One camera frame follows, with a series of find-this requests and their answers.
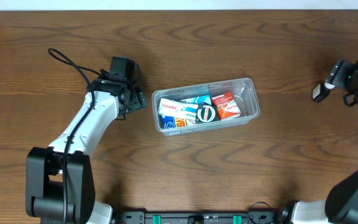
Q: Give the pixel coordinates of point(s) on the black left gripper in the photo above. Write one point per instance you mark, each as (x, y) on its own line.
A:
(138, 99)

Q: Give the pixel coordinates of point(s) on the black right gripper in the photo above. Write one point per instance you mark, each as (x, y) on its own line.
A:
(340, 74)

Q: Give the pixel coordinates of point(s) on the white Panadol packet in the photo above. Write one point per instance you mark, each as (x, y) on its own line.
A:
(177, 109)

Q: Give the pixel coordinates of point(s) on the blue fever medicine box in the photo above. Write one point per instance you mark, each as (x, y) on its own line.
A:
(169, 122)

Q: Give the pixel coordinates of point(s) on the clear plastic container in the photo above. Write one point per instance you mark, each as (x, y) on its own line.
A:
(243, 92)

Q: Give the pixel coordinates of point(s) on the green Zam-Buk box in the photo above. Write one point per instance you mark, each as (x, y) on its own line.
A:
(206, 114)

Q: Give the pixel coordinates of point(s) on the red Panadol box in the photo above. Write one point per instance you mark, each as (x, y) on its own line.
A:
(226, 106)

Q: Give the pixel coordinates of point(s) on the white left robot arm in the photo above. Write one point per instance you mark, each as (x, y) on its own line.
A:
(59, 179)

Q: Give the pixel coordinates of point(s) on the dark syrup bottle white cap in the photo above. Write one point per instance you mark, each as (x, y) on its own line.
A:
(321, 91)

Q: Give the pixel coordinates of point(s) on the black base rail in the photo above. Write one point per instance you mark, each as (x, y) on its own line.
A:
(258, 213)

